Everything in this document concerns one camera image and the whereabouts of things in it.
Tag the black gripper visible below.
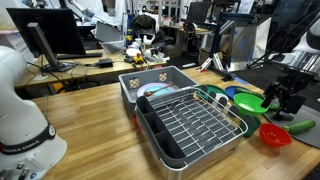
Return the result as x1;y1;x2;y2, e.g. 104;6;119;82
261;66;318;116

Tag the dark green plastic cup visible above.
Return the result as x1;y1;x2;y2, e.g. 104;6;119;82
242;113;262;138

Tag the white Franka robot base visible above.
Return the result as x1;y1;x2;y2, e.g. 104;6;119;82
0;44;68;180

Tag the light green colander bowl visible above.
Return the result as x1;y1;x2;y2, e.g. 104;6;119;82
233;92;269;117

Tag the orange plastic bowl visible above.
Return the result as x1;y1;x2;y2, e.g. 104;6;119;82
258;122;293;148

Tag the small stubby green cucumber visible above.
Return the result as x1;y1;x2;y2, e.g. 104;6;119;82
268;103;282;112

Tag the large green zucchini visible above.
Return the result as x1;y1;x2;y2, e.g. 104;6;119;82
282;119;317;136

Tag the grey round tray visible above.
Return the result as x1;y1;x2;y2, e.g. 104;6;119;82
263;97;320;149

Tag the long dark green cucumber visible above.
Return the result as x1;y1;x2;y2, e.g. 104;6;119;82
234;87;268;102

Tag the dark green plate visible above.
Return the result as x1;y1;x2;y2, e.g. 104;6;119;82
196;83;228;101

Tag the white bars bundle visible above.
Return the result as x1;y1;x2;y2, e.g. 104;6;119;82
199;52;225;73

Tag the grey remote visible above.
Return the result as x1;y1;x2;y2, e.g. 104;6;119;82
181;62;198;69

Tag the grey plastic bin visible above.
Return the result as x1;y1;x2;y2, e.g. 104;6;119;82
117;65;199;118

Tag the light blue plate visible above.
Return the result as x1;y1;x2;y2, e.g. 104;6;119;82
146;85;174;98

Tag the black background monitor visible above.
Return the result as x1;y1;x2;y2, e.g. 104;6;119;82
185;1;213;25

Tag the wooden spoon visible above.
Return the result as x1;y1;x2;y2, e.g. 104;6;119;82
143;83;177;98

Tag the grey cutlery holder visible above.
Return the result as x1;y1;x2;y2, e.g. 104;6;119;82
134;95;188;169

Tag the lavender plate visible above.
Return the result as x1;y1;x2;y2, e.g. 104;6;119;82
136;82;176;98

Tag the white bottle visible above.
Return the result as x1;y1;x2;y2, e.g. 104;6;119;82
142;34;154;46

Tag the red plastic item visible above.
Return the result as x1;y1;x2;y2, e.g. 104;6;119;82
131;114;140;130

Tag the yellow toy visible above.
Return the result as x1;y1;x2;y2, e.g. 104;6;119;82
133;52;145;65

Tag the black backpack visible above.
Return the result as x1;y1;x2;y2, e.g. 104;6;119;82
130;13;158;34

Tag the black power adapter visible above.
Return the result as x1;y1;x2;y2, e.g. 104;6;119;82
98;57;114;68

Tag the wooden background desk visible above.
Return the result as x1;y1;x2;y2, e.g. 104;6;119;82
14;49;168;89

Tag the black computer monitor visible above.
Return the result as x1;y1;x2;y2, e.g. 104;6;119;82
5;7;87;73

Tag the white printed box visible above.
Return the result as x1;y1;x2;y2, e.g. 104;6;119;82
0;31;34;63

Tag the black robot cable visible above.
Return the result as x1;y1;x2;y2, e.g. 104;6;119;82
246;7;320;70

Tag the metal wire dish rack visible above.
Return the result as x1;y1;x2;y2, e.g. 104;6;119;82
134;85;249;180

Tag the dark blue metal frame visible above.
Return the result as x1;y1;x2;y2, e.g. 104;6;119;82
209;12;262;83

